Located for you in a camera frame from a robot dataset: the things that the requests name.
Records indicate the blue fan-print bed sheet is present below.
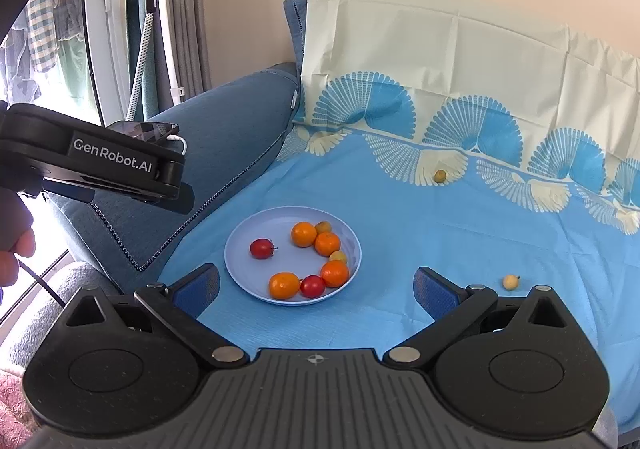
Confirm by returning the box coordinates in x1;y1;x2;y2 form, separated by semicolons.
160;0;640;435

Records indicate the pink knitted cloth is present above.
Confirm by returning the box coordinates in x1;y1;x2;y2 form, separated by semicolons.
0;371;42;449

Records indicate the white garment steamer stand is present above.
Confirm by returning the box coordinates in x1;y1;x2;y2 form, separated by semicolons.
114;0;221;106

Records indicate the black smartphone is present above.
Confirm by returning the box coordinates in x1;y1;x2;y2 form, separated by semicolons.
107;120;181;144

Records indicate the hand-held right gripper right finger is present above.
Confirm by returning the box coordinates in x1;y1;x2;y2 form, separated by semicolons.
382;266;571;367

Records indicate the person's left hand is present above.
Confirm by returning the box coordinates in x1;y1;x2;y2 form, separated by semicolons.
0;186;37;287

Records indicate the small red cherry tomato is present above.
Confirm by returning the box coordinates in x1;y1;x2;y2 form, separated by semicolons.
299;275;327;298

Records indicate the light purple plate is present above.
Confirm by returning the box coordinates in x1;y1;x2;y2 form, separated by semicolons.
224;207;362;305

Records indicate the white door frame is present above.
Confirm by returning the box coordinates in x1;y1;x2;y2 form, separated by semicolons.
81;0;132;126

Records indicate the orange tomato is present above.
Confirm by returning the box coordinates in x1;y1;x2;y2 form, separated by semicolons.
268;271;301;300
314;232;342;257

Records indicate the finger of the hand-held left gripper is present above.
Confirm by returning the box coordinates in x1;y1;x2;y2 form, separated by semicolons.
42;179;196;216

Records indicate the checked hanging shirt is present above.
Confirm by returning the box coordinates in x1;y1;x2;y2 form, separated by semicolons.
22;0;65;73

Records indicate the grey curtain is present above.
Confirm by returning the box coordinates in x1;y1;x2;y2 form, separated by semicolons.
165;0;215;106

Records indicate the large red tomato with stem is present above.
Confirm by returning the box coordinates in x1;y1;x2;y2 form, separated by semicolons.
249;238;278;260

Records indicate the black cable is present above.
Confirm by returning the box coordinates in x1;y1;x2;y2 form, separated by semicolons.
17;256;67;308

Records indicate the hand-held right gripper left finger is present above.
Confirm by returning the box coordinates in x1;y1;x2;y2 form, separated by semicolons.
62;263;251;370

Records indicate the grey fuzzy blanket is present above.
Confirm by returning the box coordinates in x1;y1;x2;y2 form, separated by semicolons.
0;261;107;371

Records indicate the round orange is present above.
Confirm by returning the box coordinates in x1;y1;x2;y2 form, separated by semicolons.
320;260;350;288
291;222;318;248

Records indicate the black coiled cord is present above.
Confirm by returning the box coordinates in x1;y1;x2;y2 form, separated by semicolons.
89;201;146;272

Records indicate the grey cloth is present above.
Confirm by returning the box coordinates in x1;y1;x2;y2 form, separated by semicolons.
594;408;621;449

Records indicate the blue fabric sofa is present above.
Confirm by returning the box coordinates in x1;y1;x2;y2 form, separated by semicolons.
45;0;311;295

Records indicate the braided steamer hose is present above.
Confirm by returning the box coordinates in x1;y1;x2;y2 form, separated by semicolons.
126;13;157;123

